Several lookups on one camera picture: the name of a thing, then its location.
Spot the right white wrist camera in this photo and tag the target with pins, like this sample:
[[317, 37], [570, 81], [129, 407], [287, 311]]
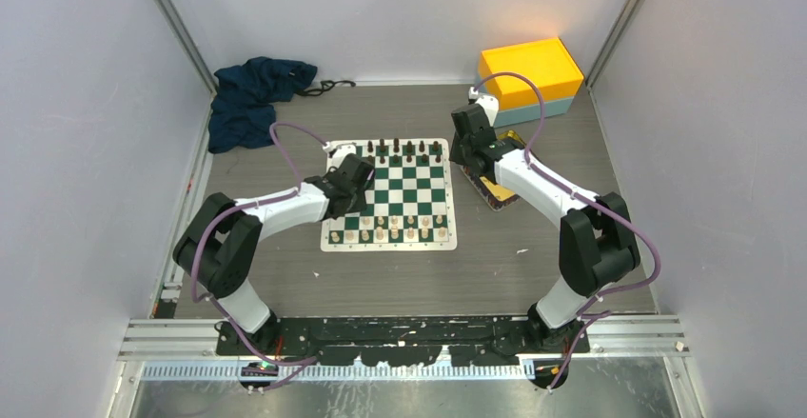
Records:
[[489, 103]]

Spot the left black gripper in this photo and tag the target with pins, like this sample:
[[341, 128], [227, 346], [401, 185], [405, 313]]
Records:
[[360, 204]]

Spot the dark blue cloth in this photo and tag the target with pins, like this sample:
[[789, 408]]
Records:
[[242, 109]]

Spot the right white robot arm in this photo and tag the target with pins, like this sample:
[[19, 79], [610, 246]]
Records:
[[596, 249]]

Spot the aluminium front rail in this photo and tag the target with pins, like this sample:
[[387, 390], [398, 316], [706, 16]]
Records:
[[242, 370]]

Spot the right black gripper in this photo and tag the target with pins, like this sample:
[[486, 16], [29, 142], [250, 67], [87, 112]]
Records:
[[456, 154]]

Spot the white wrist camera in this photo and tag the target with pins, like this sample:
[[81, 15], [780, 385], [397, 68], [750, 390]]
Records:
[[489, 103], [337, 152]]

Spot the green white chess board mat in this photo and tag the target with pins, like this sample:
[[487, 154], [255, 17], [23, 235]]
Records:
[[412, 177]]

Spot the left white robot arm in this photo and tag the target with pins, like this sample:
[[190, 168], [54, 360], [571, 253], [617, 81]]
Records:
[[218, 246]]

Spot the yellow box lid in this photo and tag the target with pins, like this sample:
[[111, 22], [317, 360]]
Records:
[[547, 63]]

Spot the gold metal tin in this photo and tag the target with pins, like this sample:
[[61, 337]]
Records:
[[494, 195]]

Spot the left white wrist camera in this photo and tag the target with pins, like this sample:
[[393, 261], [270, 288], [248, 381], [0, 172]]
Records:
[[337, 152]]

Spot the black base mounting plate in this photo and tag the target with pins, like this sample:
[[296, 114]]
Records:
[[483, 341]]

